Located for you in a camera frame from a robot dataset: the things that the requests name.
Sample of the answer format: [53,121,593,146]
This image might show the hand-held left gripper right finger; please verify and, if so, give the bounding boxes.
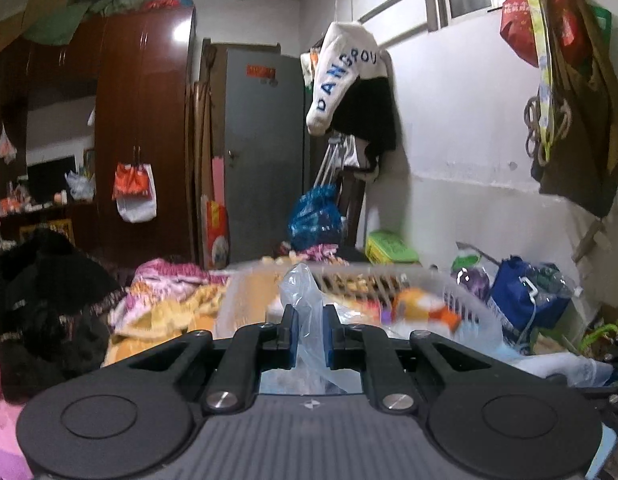
[323,304,514,413]

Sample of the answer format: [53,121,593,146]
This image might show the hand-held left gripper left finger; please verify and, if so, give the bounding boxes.
[104,304,300,415]

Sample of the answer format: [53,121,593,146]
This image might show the clear plastic bag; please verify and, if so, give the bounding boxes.
[279,263,366,397]

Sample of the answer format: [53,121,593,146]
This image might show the white plastic basket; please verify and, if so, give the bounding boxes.
[214,259,506,347]

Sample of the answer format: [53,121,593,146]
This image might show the orange snack packet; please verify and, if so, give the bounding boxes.
[391,287,463,334]

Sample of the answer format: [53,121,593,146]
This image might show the green box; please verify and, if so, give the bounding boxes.
[365,230,421,265]

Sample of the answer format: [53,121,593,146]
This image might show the blue plastic bag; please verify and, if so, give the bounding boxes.
[288,185,347,252]

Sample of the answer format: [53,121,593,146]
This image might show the red and yellow packet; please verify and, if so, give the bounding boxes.
[206,200,230,269]

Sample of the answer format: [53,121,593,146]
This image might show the pink floral blanket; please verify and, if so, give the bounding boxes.
[104,257,231,363]

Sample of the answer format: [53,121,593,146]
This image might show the metal crutches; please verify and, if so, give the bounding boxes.
[314,135,351,197]

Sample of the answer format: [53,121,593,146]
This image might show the grey metal door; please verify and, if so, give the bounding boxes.
[223,49,306,264]

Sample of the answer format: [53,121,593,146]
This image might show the blue shopping bag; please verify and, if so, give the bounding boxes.
[489,256,574,347]

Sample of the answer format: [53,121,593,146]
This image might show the leaning wooden boards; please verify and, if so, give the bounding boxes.
[184,40,226,267]

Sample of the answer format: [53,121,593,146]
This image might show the orange and white plastic bag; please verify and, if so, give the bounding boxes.
[112,161,156,224]

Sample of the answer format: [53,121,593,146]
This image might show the clear plastic bottle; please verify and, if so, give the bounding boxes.
[534,262,583,302]

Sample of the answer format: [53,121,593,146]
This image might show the pile of dark clothes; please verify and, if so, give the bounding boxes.
[0,230,126,402]

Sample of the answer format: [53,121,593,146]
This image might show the white and black hanging jacket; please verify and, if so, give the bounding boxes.
[305,21,398,155]

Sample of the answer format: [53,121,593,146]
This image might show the white crumpled plastic bag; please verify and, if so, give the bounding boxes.
[65,170,96,202]

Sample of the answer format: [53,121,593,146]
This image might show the brown wooden wardrobe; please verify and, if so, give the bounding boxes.
[0,7,198,267]

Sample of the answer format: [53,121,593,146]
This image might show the black television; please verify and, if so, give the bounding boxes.
[26,156,76,206]

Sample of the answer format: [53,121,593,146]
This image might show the pink bed sheet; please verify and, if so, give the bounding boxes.
[0,360,37,480]

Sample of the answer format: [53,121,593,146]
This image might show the olive hanging tote bag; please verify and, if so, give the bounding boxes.
[520,0,618,218]

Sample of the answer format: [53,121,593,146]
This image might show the small hanging plastic bag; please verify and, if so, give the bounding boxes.
[0,125,18,164]

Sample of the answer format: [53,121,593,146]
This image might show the red hanging bag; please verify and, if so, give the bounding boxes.
[500,0,540,69]

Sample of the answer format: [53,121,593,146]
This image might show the green cloth on wardrobe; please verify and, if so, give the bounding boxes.
[22,0,91,47]

